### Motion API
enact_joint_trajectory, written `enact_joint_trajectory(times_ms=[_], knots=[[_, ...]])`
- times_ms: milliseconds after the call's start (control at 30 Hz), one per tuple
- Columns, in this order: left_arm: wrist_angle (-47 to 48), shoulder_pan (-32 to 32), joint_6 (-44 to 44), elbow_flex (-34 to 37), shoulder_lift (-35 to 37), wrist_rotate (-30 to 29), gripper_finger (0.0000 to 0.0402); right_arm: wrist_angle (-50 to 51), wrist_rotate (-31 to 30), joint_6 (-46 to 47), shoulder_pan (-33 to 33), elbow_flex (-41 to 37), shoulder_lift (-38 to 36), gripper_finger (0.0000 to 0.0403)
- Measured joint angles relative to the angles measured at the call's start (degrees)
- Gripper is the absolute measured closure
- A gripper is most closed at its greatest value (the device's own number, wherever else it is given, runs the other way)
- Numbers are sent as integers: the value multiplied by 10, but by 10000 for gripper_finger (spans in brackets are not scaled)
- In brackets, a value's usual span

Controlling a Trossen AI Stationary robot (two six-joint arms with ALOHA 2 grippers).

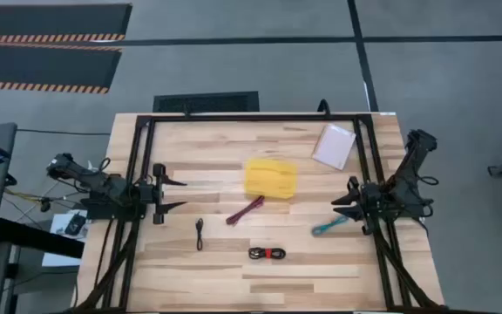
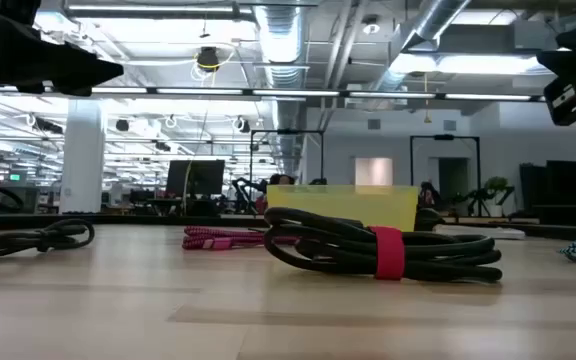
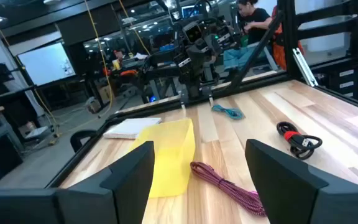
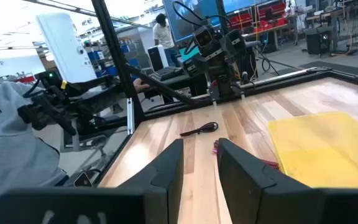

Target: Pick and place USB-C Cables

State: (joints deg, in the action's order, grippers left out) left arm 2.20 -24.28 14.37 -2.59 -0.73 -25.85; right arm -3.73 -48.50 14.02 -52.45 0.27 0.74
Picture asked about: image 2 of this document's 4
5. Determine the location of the black cabinet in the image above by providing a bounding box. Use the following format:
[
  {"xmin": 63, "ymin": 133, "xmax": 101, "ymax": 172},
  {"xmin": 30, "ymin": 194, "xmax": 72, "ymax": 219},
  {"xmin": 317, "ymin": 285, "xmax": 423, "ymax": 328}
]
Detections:
[{"xmin": 519, "ymin": 159, "xmax": 576, "ymax": 207}]

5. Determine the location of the white pillar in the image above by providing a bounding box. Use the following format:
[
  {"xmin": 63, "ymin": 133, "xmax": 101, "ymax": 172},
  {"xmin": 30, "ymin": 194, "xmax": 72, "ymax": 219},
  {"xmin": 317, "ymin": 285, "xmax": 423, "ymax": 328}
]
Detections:
[{"xmin": 59, "ymin": 99, "xmax": 107, "ymax": 215}]

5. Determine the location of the long led light bar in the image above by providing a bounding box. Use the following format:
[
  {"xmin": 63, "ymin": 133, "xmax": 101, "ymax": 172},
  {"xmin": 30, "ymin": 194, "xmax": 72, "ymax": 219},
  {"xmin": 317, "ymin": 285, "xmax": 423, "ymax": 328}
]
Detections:
[{"xmin": 0, "ymin": 84, "xmax": 576, "ymax": 104}]

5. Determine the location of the yellow plastic bin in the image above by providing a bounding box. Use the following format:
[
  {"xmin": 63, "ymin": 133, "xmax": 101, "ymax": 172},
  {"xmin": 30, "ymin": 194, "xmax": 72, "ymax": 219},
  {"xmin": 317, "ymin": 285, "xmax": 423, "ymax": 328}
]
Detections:
[{"xmin": 266, "ymin": 184, "xmax": 420, "ymax": 233}]

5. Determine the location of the black rectangular stand frame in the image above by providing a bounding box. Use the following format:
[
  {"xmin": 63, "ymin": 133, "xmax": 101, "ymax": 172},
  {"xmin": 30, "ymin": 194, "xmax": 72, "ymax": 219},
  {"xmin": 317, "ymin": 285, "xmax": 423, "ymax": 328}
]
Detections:
[
  {"xmin": 409, "ymin": 134, "xmax": 482, "ymax": 217},
  {"xmin": 249, "ymin": 128, "xmax": 326, "ymax": 187}
]

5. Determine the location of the black metal table frame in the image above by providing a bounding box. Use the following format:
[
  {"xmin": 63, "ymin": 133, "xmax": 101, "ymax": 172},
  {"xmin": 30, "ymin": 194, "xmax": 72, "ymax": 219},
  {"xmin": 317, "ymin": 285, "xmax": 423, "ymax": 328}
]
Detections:
[{"xmin": 0, "ymin": 212, "xmax": 576, "ymax": 240}]

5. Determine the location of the black cable with red strap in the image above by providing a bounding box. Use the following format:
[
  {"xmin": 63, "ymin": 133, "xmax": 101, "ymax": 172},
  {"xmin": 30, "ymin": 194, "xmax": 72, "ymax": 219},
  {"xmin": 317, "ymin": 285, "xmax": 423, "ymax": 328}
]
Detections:
[{"xmin": 262, "ymin": 206, "xmax": 504, "ymax": 284}]

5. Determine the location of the ceiling light panel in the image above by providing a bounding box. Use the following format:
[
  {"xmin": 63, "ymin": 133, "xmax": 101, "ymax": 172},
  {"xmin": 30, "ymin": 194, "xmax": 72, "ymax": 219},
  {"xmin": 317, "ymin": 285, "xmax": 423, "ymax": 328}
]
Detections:
[{"xmin": 390, "ymin": 52, "xmax": 542, "ymax": 77}]

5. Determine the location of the green potted plant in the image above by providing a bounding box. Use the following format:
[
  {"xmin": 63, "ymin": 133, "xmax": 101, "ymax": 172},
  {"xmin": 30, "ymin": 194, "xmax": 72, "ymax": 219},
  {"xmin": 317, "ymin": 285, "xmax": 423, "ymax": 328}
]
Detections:
[{"xmin": 484, "ymin": 175, "xmax": 515, "ymax": 218}]

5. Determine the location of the black computer monitor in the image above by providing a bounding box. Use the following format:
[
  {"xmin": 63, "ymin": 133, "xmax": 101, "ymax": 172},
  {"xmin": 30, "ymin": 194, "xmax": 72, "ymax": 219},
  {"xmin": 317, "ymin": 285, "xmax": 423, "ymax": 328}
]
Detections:
[{"xmin": 165, "ymin": 159, "xmax": 226, "ymax": 198}]

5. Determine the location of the red braided cable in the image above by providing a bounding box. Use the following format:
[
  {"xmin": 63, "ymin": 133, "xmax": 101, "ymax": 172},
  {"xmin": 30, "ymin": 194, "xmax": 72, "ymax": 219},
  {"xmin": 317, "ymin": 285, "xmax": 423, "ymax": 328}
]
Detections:
[{"xmin": 181, "ymin": 225, "xmax": 299, "ymax": 251}]

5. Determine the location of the bright white wall panel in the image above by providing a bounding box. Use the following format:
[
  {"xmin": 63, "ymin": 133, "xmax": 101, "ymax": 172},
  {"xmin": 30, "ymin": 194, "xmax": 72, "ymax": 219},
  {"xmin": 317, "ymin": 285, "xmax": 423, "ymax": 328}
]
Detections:
[{"xmin": 353, "ymin": 157, "xmax": 395, "ymax": 187}]

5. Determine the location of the silver smooth air duct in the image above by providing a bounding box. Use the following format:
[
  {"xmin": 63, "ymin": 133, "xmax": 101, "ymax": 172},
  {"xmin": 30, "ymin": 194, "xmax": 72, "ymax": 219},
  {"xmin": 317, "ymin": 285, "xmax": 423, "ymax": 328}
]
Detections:
[{"xmin": 367, "ymin": 0, "xmax": 472, "ymax": 99}]

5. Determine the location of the person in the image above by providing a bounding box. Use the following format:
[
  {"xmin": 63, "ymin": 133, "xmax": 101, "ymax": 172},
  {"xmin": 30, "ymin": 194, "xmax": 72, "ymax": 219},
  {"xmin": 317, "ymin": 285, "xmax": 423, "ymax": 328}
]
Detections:
[
  {"xmin": 419, "ymin": 180, "xmax": 443, "ymax": 210},
  {"xmin": 267, "ymin": 173, "xmax": 297, "ymax": 187}
]

